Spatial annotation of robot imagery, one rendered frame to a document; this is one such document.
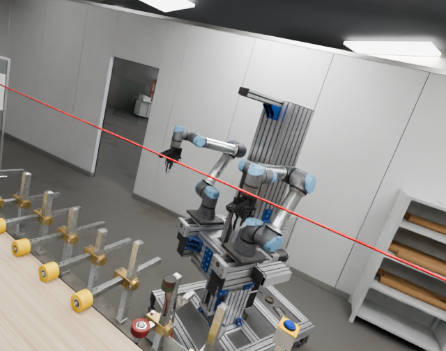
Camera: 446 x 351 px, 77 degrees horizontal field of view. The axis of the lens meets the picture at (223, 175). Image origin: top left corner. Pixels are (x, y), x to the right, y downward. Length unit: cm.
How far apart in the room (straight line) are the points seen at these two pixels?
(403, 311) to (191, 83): 399
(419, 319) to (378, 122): 234
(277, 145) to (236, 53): 238
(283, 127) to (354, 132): 189
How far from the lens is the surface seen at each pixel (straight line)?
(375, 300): 420
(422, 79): 382
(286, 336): 117
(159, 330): 152
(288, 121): 191
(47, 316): 147
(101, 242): 164
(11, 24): 736
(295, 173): 179
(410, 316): 431
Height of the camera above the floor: 191
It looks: 14 degrees down
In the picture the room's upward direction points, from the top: 16 degrees clockwise
